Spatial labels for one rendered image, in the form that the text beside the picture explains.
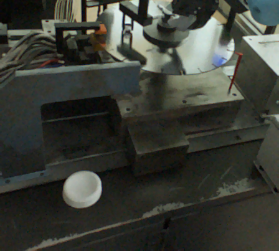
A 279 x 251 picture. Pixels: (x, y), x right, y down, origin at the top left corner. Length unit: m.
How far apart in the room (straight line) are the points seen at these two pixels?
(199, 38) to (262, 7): 0.37
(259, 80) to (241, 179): 0.27
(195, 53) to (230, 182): 0.29
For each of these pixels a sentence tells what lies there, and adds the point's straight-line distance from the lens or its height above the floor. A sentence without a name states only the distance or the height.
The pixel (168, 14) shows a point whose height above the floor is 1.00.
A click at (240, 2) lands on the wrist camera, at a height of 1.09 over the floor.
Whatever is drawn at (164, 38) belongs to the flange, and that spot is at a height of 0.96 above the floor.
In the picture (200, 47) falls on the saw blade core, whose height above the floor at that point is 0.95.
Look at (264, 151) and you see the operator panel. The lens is 0.82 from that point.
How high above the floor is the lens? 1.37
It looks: 37 degrees down
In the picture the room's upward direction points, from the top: 12 degrees clockwise
